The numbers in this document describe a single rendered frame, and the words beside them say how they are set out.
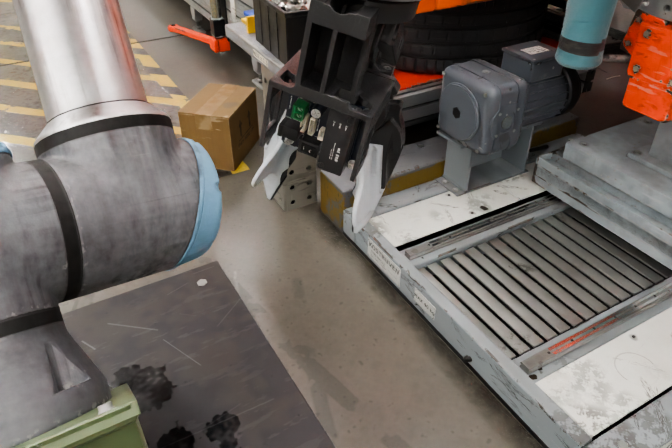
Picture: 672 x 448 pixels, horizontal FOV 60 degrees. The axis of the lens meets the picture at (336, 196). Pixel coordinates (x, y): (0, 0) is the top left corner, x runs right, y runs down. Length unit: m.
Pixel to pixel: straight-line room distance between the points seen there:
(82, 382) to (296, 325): 0.73
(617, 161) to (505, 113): 0.30
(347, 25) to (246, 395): 0.54
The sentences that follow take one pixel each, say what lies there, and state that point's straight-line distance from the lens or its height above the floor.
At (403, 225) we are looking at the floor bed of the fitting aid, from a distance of 1.39.
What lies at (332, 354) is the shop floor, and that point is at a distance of 1.20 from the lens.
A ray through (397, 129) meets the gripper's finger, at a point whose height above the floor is 0.71.
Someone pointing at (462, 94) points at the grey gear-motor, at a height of 0.37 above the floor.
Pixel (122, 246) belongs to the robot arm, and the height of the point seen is 0.54.
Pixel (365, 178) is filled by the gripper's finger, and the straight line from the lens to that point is 0.44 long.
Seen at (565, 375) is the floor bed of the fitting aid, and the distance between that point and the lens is 1.14.
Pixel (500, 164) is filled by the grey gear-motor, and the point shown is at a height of 0.09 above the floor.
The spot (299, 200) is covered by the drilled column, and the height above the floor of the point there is 0.02.
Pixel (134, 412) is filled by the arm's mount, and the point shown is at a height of 0.52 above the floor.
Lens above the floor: 0.91
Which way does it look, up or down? 34 degrees down
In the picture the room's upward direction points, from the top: straight up
